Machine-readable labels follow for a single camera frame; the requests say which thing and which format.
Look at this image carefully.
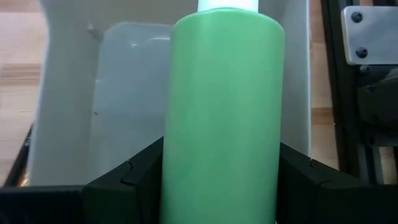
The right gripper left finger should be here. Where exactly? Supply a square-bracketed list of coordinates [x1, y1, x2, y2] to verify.
[82, 136, 165, 224]

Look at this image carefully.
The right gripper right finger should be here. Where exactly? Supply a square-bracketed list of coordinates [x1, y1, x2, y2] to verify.
[275, 142, 368, 224]

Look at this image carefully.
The white plastic bin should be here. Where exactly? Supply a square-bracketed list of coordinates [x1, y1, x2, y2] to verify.
[27, 0, 312, 187]

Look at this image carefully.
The green paint bottle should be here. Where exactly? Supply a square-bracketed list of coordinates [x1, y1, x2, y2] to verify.
[159, 0, 285, 224]

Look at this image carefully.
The black aluminium frame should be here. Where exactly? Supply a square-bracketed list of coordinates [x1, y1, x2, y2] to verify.
[320, 0, 398, 186]

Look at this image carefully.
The silver metal bracket plate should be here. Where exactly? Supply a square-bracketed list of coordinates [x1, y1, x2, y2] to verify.
[341, 5, 398, 66]

